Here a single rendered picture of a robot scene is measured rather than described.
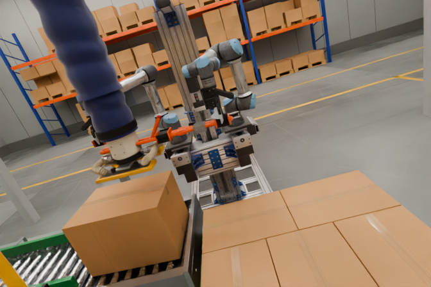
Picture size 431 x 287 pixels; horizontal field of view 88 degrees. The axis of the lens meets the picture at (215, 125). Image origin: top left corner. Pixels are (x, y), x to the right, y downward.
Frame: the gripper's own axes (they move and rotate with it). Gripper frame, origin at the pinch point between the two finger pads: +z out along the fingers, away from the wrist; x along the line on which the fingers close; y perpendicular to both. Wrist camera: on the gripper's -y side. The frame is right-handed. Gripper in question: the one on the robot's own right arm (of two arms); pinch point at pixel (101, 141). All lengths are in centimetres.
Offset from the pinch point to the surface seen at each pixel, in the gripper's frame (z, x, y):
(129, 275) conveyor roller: 74, -49, 9
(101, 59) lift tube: -48, -31, 41
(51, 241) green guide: 67, -8, -73
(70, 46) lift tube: -57, -38, 33
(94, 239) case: 45, -45, -2
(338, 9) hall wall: -45, 865, 599
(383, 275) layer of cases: 76, -74, 141
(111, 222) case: 37, -45, 13
